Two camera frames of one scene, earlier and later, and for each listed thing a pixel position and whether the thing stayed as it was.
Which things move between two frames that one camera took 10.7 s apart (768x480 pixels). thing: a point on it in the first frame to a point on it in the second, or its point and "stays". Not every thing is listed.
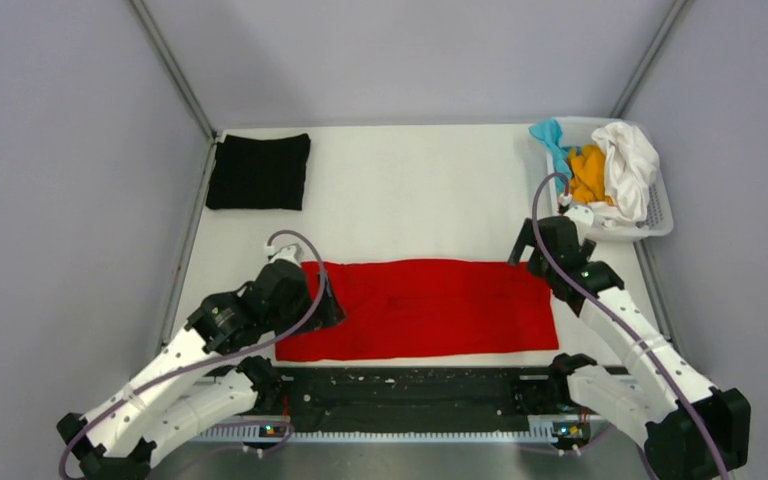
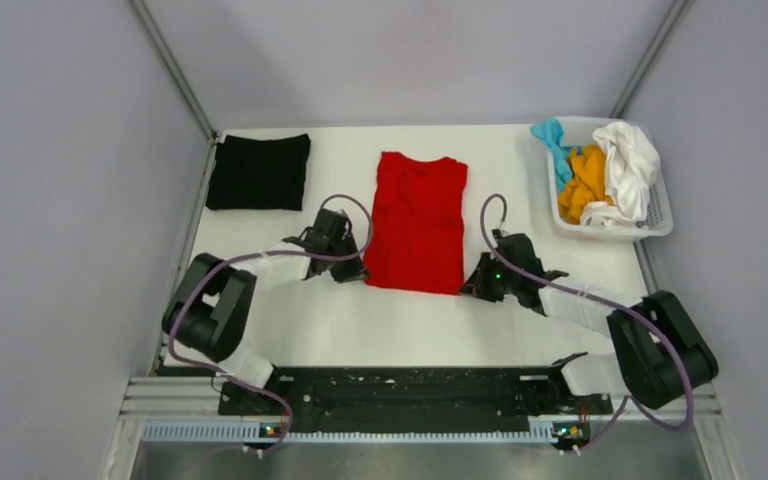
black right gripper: x=524 y=240 to x=477 y=285
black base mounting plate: x=419 y=399 stays
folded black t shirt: x=263 y=174 stays
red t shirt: x=431 y=306 to x=417 y=238
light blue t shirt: x=550 y=132 stays
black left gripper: x=331 y=314 to x=353 y=271
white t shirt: x=631 y=165 stays
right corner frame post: x=675 y=14 stays
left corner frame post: x=177 y=69 stays
